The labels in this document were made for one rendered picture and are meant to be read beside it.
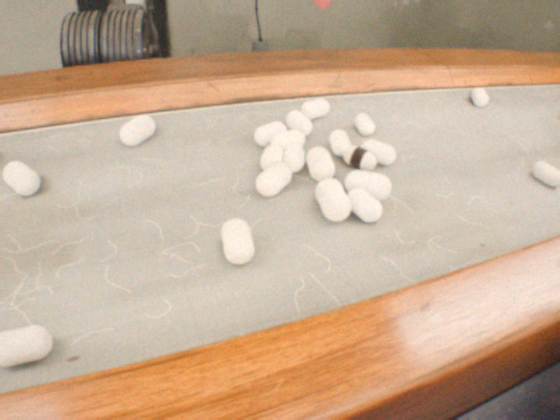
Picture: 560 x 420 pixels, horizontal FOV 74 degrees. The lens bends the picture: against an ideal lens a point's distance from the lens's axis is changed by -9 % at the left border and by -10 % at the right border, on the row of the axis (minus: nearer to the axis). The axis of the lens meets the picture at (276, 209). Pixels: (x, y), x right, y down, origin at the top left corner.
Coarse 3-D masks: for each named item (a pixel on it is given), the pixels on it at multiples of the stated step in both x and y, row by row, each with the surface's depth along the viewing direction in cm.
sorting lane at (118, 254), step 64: (64, 128) 38; (192, 128) 40; (256, 128) 41; (320, 128) 42; (384, 128) 43; (448, 128) 45; (512, 128) 47; (0, 192) 30; (64, 192) 30; (128, 192) 31; (192, 192) 31; (256, 192) 32; (448, 192) 34; (512, 192) 35; (0, 256) 24; (64, 256) 25; (128, 256) 25; (192, 256) 26; (256, 256) 26; (320, 256) 27; (384, 256) 27; (448, 256) 28; (0, 320) 21; (64, 320) 21; (128, 320) 22; (192, 320) 22; (256, 320) 22; (0, 384) 18
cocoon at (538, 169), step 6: (540, 162) 37; (534, 168) 37; (540, 168) 36; (546, 168) 36; (552, 168) 36; (534, 174) 37; (540, 174) 36; (546, 174) 36; (552, 174) 35; (558, 174) 35; (540, 180) 37; (546, 180) 36; (552, 180) 35; (558, 180) 35
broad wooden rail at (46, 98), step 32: (96, 64) 47; (128, 64) 47; (160, 64) 47; (192, 64) 48; (224, 64) 48; (256, 64) 49; (288, 64) 50; (320, 64) 51; (352, 64) 52; (384, 64) 53; (416, 64) 55; (448, 64) 57; (480, 64) 59; (512, 64) 62; (544, 64) 65; (0, 96) 38; (32, 96) 38; (64, 96) 39; (96, 96) 40; (128, 96) 41; (160, 96) 42; (192, 96) 43; (224, 96) 45; (256, 96) 46; (288, 96) 47; (0, 128) 37; (32, 128) 38
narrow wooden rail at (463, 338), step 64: (512, 256) 24; (320, 320) 20; (384, 320) 20; (448, 320) 20; (512, 320) 20; (64, 384) 16; (128, 384) 16; (192, 384) 16; (256, 384) 17; (320, 384) 17; (384, 384) 17; (448, 384) 19; (512, 384) 26
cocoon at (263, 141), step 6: (264, 126) 37; (270, 126) 37; (276, 126) 37; (282, 126) 38; (258, 132) 37; (264, 132) 36; (270, 132) 37; (276, 132) 37; (258, 138) 37; (264, 138) 37; (270, 138) 37; (264, 144) 37
